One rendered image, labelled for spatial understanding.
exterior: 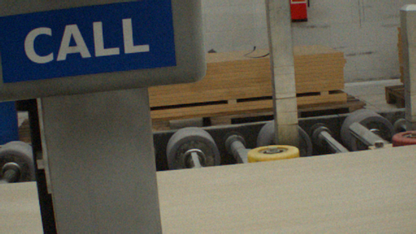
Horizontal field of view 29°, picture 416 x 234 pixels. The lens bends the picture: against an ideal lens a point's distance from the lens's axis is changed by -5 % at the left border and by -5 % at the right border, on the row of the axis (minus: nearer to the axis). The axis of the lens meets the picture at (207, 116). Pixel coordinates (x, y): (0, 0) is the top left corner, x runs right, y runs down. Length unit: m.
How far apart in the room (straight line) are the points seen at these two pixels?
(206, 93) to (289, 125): 4.82
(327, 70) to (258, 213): 5.36
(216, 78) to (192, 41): 5.95
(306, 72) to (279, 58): 4.92
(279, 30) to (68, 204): 1.12
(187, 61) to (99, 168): 0.05
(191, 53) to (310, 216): 0.74
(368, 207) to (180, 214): 0.23
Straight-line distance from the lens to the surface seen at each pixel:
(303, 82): 6.30
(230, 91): 6.22
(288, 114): 1.39
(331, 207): 1.00
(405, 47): 1.44
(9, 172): 1.76
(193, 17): 0.24
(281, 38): 1.37
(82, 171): 0.27
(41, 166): 0.27
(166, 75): 0.24
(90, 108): 0.26
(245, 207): 1.03
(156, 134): 1.91
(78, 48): 0.24
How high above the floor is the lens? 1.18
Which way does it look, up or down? 10 degrees down
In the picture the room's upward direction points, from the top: 5 degrees counter-clockwise
